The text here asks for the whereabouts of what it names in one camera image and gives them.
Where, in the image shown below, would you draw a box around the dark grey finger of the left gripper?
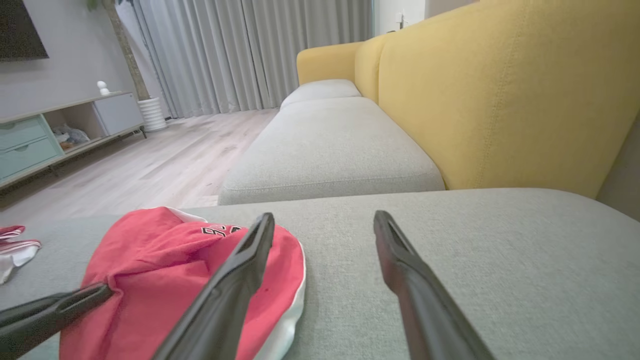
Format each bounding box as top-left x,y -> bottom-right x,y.
0,282 -> 115,359

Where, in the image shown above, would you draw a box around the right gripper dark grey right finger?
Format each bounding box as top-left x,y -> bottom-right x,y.
373,210 -> 496,360

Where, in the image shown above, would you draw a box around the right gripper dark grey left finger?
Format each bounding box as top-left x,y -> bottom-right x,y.
152,212 -> 275,360

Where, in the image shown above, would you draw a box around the red white basketball jersey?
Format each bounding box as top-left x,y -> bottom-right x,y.
0,225 -> 43,285

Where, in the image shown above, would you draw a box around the red shorts with white band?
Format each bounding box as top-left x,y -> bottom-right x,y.
59,206 -> 307,360

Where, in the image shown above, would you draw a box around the wooden TV cabinet teal drawers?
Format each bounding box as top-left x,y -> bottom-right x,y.
0,91 -> 147,191

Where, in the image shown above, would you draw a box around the wide grey sofa seat cushion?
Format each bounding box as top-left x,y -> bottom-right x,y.
218,96 -> 446,206

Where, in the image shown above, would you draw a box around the grey crumpled bundle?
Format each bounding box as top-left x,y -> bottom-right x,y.
51,123 -> 91,150

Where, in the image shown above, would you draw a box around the white ribbed plant pot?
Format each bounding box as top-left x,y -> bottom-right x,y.
137,97 -> 167,133

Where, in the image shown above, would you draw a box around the yellow sofa backrest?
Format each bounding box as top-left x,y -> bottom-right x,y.
296,0 -> 640,200

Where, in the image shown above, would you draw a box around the small grey sofa seat cushion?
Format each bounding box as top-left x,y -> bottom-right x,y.
280,79 -> 362,110

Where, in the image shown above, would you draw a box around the grey pleated curtain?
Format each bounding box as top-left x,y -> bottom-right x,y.
116,0 -> 374,120

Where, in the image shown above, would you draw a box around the green potted tree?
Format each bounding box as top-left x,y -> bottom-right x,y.
86,0 -> 151,102

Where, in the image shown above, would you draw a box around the black wall television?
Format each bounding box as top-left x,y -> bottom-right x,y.
0,0 -> 50,62

